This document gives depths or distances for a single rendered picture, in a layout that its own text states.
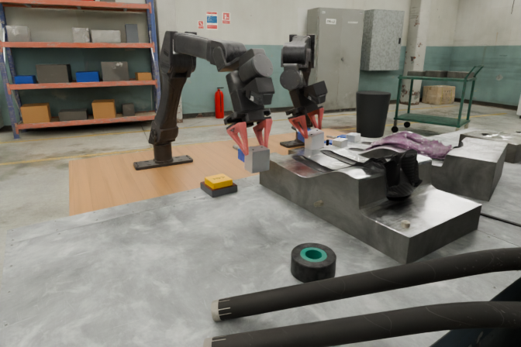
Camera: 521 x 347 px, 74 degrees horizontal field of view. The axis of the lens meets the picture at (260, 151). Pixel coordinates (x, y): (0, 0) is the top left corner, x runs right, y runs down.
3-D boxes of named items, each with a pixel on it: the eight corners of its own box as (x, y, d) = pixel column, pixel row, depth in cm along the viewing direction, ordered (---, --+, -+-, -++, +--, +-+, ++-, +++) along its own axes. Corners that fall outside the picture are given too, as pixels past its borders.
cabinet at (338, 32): (303, 111, 714) (307, 9, 660) (344, 108, 751) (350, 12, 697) (315, 115, 672) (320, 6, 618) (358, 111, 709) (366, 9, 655)
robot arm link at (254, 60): (281, 75, 81) (266, 28, 82) (254, 77, 75) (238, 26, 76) (252, 94, 90) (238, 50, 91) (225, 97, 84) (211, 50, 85)
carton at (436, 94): (419, 102, 837) (422, 85, 825) (439, 101, 860) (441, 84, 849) (435, 104, 797) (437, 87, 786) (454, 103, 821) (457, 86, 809)
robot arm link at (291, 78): (306, 90, 96) (308, 45, 94) (275, 89, 98) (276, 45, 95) (309, 88, 107) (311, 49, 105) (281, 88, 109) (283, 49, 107)
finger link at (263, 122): (280, 147, 83) (270, 110, 84) (255, 152, 79) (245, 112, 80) (266, 153, 89) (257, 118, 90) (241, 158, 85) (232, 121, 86)
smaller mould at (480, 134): (457, 150, 139) (460, 133, 137) (476, 145, 147) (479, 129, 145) (513, 163, 123) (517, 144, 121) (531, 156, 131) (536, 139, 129)
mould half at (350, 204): (259, 183, 104) (259, 140, 101) (323, 168, 118) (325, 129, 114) (405, 266, 64) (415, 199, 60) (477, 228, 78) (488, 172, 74)
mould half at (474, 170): (322, 164, 123) (324, 133, 119) (354, 149, 142) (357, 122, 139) (488, 201, 92) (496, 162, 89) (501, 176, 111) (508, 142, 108)
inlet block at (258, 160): (225, 157, 92) (225, 138, 90) (242, 154, 95) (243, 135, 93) (251, 173, 82) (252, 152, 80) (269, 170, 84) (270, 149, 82)
